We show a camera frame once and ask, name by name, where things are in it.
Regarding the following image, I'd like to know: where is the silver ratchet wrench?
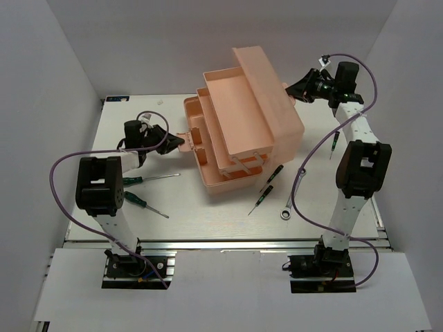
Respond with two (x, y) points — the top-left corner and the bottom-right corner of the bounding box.
(280, 168), (306, 221)

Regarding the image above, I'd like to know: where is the small precision screwdriver near box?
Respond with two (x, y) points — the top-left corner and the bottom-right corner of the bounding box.
(266, 165), (284, 184)

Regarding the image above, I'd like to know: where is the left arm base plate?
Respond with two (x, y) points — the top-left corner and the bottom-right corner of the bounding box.
(101, 249), (175, 291)

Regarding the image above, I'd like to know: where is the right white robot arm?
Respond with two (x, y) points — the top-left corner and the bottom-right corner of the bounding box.
(286, 62), (392, 276)

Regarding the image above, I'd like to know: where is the small precision screwdriver right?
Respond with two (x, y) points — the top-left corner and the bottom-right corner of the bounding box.
(329, 131), (340, 160)

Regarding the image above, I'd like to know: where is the large green screwdriver tip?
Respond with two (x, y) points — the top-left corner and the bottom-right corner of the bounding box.
(123, 173), (181, 186)

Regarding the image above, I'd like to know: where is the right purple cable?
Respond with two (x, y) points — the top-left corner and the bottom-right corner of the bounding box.
(290, 53), (381, 287)

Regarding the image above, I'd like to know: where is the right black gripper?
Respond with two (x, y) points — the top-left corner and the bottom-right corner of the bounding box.
(283, 68), (339, 103)

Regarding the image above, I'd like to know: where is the pink plastic toolbox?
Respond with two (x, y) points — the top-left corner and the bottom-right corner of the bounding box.
(179, 46), (305, 194)

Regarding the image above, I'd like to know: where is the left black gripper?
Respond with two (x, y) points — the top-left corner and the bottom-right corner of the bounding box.
(139, 124), (184, 155)

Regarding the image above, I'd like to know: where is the blue label left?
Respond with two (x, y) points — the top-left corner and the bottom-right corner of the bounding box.
(105, 95), (129, 102)

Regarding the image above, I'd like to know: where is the large green screwdriver front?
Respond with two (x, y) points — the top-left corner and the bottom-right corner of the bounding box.
(124, 191), (170, 219)

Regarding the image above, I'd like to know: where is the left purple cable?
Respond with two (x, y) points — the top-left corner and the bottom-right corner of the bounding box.
(48, 111), (174, 290)

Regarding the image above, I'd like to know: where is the small precision screwdriver front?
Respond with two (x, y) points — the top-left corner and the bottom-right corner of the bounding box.
(248, 185), (273, 215)

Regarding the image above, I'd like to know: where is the white front cover board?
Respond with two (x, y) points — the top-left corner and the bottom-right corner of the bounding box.
(35, 249), (431, 331)

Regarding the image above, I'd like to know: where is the aluminium table edge rail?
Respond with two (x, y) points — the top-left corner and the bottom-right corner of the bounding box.
(63, 239), (392, 250)

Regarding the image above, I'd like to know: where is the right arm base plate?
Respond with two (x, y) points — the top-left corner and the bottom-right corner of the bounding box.
(282, 255), (356, 294)

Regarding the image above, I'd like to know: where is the purple cable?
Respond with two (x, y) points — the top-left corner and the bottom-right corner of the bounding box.
(290, 53), (381, 287)
(48, 111), (174, 290)

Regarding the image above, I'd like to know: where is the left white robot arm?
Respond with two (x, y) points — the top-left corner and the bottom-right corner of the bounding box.
(75, 120), (185, 276)

